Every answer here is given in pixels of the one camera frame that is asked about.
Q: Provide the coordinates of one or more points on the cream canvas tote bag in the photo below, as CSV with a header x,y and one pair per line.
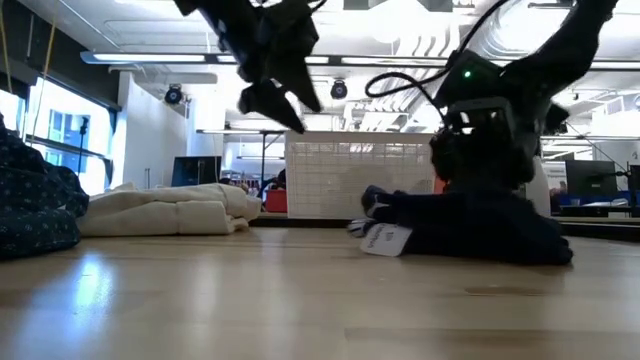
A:
x,y
160,212

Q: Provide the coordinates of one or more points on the white plastic laundry basket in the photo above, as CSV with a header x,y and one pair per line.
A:
x,y
350,175

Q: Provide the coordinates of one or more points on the black microphone stand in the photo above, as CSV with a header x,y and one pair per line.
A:
x,y
83,130

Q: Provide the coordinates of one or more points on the yellow vertical pipe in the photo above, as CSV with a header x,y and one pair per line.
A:
x,y
49,50

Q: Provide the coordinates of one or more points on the black monitor screen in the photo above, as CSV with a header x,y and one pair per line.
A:
x,y
590,177
195,171

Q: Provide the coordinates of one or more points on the red storage box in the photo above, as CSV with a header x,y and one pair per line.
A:
x,y
276,201

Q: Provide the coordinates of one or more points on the person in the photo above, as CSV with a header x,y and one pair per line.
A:
x,y
277,181

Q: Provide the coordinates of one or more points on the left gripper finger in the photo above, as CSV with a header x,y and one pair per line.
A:
x,y
270,102
302,82

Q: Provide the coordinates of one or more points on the navy Puma shorts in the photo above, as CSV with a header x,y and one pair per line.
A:
x,y
475,230

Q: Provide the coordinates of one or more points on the black ceiling spotlight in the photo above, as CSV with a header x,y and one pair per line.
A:
x,y
173,95
339,90

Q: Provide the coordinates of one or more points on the navy polka dot shirt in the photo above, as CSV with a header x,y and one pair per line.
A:
x,y
35,210

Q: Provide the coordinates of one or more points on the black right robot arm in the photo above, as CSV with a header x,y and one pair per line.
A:
x,y
565,45

